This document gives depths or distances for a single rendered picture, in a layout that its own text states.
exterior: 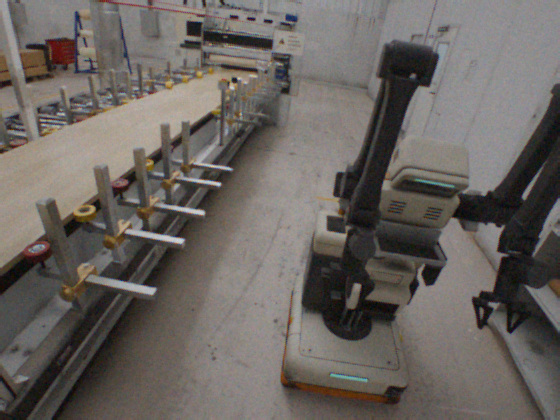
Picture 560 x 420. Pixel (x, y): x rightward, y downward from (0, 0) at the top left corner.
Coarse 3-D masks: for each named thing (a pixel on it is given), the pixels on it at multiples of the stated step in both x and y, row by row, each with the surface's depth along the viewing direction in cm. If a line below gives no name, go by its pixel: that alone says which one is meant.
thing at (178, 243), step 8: (88, 224) 118; (96, 224) 119; (104, 224) 119; (96, 232) 119; (104, 232) 118; (128, 232) 117; (136, 232) 118; (144, 232) 119; (136, 240) 118; (144, 240) 118; (152, 240) 117; (160, 240) 117; (168, 240) 117; (176, 240) 117; (176, 248) 118
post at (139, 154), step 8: (136, 152) 121; (144, 152) 124; (136, 160) 123; (144, 160) 126; (136, 168) 125; (144, 168) 127; (136, 176) 127; (144, 176) 128; (144, 184) 129; (144, 192) 131; (144, 200) 133; (152, 216) 142; (144, 224) 140; (152, 224) 143
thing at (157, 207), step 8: (120, 200) 140; (128, 200) 141; (136, 200) 141; (160, 208) 140; (168, 208) 139; (176, 208) 140; (184, 208) 141; (184, 216) 140; (192, 216) 140; (200, 216) 139
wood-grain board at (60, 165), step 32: (160, 96) 287; (192, 96) 302; (64, 128) 188; (96, 128) 194; (128, 128) 201; (0, 160) 141; (32, 160) 145; (64, 160) 150; (96, 160) 154; (128, 160) 159; (0, 192) 118; (32, 192) 121; (64, 192) 125; (96, 192) 128; (0, 224) 102; (32, 224) 104; (64, 224) 111; (0, 256) 89
